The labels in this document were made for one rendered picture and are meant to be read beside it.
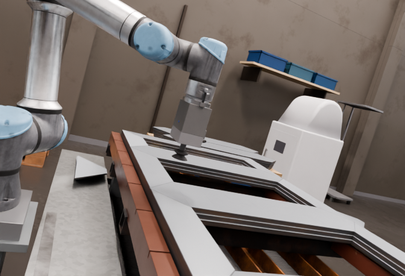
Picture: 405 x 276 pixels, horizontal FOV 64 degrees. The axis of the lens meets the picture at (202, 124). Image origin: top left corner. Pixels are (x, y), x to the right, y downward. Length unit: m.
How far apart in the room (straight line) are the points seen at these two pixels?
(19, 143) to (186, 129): 0.40
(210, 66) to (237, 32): 4.51
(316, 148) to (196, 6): 2.63
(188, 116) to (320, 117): 3.60
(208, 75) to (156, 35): 0.18
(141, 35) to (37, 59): 0.37
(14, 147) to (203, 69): 0.49
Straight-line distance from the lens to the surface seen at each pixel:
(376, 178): 7.93
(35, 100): 0.99
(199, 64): 0.81
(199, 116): 0.81
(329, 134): 4.50
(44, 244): 0.91
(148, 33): 0.70
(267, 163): 2.00
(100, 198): 1.21
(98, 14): 0.77
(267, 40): 5.59
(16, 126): 0.87
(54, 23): 0.99
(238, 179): 1.38
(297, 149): 4.16
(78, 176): 1.27
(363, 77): 7.01
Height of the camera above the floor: 1.13
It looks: 5 degrees down
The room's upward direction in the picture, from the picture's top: 16 degrees clockwise
